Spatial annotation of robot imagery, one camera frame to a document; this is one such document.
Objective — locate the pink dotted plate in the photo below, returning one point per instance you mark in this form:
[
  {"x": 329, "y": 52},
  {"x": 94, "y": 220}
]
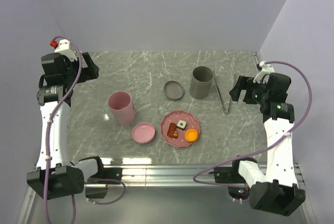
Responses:
[{"x": 174, "y": 117}]

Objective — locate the pink container lid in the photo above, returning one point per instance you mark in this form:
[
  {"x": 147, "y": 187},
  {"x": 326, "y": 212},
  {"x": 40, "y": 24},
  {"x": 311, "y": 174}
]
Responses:
[{"x": 143, "y": 133}]

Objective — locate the brown sausage piece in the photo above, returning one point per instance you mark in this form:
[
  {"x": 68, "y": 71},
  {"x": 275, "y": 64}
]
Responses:
[{"x": 171, "y": 130}]

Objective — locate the sushi roll piece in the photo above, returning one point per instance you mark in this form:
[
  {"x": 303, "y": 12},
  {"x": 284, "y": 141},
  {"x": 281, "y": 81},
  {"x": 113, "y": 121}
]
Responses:
[{"x": 181, "y": 124}]

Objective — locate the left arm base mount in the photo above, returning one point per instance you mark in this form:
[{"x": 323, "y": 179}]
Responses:
[{"x": 106, "y": 186}]

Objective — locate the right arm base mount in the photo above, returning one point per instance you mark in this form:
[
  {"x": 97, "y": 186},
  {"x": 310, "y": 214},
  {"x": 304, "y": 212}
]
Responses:
[{"x": 239, "y": 181}]

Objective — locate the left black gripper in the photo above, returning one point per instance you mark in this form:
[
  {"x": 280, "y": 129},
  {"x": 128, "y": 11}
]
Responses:
[{"x": 89, "y": 72}]

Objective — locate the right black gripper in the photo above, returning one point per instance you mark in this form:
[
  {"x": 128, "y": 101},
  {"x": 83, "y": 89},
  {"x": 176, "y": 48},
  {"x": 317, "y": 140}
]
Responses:
[{"x": 246, "y": 83}]

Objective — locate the metal food tongs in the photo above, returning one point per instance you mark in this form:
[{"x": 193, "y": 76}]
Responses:
[{"x": 226, "y": 110}]

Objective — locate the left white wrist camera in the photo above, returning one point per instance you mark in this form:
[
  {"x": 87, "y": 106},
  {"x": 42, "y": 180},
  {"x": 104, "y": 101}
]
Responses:
[{"x": 63, "y": 46}]

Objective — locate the grey container lid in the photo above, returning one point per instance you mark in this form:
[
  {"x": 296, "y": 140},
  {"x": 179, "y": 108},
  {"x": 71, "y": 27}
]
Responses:
[{"x": 173, "y": 90}]

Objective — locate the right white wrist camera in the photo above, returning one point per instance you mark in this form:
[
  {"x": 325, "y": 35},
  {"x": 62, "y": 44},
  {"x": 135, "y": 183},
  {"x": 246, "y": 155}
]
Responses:
[{"x": 263, "y": 70}]

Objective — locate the aluminium mounting rail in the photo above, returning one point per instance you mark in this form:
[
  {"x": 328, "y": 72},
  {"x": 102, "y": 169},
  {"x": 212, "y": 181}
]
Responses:
[{"x": 145, "y": 175}]

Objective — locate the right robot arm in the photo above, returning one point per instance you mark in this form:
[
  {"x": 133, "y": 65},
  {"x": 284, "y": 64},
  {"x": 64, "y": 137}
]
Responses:
[{"x": 276, "y": 190}]

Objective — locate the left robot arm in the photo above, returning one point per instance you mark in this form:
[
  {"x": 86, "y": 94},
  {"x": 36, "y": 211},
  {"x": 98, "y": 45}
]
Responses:
[{"x": 55, "y": 176}]

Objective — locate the pink cylindrical container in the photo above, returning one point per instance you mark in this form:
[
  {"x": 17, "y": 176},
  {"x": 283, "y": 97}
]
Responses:
[{"x": 122, "y": 107}]

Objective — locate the grey cylindrical container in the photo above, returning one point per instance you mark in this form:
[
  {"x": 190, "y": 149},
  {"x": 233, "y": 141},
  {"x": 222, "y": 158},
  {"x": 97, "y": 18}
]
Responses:
[{"x": 201, "y": 82}]

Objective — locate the small bacon piece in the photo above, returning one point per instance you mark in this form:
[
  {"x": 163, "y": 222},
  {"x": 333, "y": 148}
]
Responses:
[{"x": 175, "y": 135}]

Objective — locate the orange fruit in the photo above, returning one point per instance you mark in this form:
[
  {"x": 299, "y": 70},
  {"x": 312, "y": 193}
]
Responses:
[{"x": 191, "y": 135}]

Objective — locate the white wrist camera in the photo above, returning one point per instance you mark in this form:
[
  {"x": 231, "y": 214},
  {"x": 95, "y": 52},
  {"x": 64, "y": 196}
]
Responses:
[
  {"x": 63, "y": 46},
  {"x": 263, "y": 70}
]

